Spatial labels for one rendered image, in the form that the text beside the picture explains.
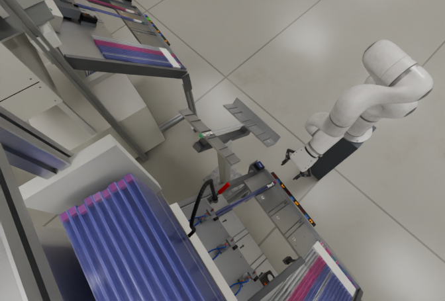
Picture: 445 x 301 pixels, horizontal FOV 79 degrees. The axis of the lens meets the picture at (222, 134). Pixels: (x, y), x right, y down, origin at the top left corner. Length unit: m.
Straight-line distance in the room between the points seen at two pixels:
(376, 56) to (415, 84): 0.14
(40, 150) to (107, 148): 0.09
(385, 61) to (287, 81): 1.69
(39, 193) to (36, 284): 0.25
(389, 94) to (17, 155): 0.91
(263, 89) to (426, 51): 1.63
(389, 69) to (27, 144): 0.92
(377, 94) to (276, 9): 2.36
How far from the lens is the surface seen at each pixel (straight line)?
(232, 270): 0.92
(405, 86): 0.97
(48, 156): 0.43
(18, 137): 0.39
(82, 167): 0.47
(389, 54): 1.00
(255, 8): 3.19
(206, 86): 2.53
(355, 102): 0.95
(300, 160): 1.36
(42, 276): 0.26
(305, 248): 1.34
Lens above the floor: 2.10
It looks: 66 degrees down
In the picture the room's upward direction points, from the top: 3 degrees counter-clockwise
